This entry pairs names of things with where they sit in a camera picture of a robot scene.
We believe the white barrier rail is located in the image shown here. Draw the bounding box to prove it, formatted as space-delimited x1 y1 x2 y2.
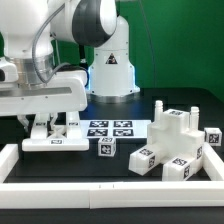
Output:
202 142 224 181
0 144 19 184
0 181 224 209

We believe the white chair back frame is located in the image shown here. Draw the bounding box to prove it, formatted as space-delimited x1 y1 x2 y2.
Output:
22 112 89 152

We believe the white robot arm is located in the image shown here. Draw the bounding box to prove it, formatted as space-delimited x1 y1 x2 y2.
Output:
0 0 117 118

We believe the white tagged cube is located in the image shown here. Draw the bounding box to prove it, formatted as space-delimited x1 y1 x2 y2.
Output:
98 137 116 157
204 127 222 146

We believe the white front barrier rail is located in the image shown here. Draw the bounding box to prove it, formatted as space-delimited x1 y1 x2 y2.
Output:
0 181 224 209

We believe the white left barrier rail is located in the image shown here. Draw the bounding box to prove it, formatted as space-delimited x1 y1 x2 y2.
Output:
0 144 19 184

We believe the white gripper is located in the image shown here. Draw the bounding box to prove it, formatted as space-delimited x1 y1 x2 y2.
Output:
0 57 87 129

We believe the white chair seat plate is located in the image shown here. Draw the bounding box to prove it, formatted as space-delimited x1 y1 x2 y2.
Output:
81 120 151 140

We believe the white seat block with pegs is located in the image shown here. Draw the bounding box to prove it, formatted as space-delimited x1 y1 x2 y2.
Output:
147 100 205 164

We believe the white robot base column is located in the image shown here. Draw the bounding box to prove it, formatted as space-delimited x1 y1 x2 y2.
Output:
86 16 140 103

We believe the white right barrier rail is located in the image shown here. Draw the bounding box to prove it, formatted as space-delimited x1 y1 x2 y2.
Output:
202 142 224 181

